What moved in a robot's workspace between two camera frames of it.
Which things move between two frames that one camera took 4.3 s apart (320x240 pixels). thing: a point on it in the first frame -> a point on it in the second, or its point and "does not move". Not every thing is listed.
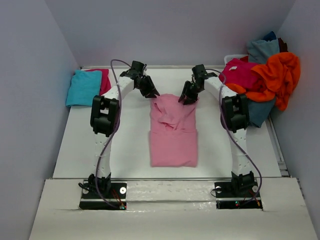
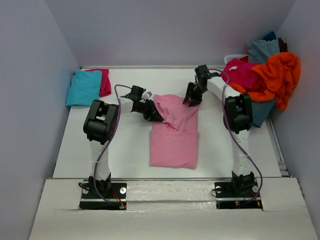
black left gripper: [148, 93] -> [153, 114]
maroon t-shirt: [282, 46] does not move
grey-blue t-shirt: [259, 50] does not move
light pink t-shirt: [173, 134] does not move
